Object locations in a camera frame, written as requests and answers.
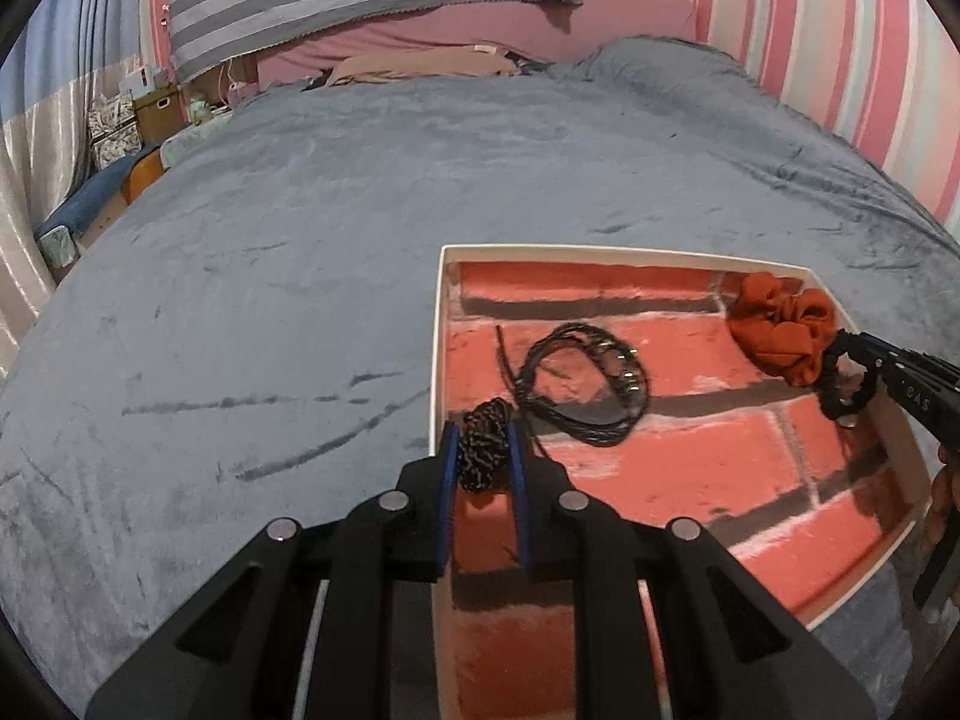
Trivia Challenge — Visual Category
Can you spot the pink headboard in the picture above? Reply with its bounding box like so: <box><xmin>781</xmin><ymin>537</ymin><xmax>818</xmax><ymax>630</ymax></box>
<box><xmin>256</xmin><ymin>0</ymin><xmax>697</xmax><ymax>86</ymax></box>

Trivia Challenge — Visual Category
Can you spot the white shiny curtain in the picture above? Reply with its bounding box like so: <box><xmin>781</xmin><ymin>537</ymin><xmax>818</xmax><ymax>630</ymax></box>
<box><xmin>2</xmin><ymin>54</ymin><xmax>142</xmax><ymax>374</ymax></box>

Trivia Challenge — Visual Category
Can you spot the brown storage box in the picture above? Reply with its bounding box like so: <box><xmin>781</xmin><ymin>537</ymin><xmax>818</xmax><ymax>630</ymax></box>
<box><xmin>133</xmin><ymin>85</ymin><xmax>185</xmax><ymax>146</ymax></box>

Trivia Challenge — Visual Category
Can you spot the black braided cord bracelet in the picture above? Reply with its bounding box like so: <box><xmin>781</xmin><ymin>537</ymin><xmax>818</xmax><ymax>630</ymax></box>
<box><xmin>493</xmin><ymin>320</ymin><xmax>653</xmax><ymax>458</ymax></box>

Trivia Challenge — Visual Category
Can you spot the orange scrunchie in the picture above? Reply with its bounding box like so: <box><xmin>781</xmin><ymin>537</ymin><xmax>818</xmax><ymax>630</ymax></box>
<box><xmin>726</xmin><ymin>271</ymin><xmax>838</xmax><ymax>387</ymax></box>

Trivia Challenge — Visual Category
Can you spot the beige folded cloth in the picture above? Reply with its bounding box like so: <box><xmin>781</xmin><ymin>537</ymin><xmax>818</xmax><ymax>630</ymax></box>
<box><xmin>325</xmin><ymin>46</ymin><xmax>521</xmax><ymax>88</ymax></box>

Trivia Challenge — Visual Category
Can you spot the grey plush bed blanket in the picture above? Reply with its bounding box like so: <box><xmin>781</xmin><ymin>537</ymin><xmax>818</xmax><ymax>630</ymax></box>
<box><xmin>2</xmin><ymin>37</ymin><xmax>958</xmax><ymax>712</ymax></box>

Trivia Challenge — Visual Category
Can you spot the black scrunchie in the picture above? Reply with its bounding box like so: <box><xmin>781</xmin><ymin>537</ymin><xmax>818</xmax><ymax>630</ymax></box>
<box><xmin>814</xmin><ymin>330</ymin><xmax>878</xmax><ymax>429</ymax></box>

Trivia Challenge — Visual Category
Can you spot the blue cloth on furniture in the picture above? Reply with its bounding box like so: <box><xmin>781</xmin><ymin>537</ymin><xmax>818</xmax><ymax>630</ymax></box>
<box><xmin>34</xmin><ymin>146</ymin><xmax>156</xmax><ymax>241</ymax></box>

